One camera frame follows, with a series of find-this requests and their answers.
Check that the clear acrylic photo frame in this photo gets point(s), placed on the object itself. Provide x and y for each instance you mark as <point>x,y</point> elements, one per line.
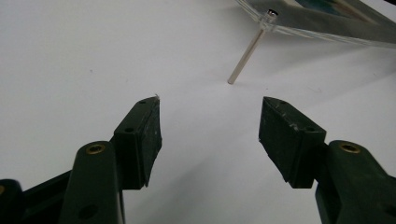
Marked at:
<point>311,28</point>

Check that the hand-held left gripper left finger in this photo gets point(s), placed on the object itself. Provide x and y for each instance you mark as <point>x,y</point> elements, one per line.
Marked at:
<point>138,140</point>

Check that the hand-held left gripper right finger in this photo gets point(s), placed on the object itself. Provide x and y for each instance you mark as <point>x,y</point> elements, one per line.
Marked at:
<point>289,140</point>

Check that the landscape painting print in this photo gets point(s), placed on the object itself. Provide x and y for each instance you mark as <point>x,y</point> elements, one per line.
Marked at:
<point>323,6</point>

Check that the metal frame rod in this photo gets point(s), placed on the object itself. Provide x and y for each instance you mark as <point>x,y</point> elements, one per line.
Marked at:
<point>246,57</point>

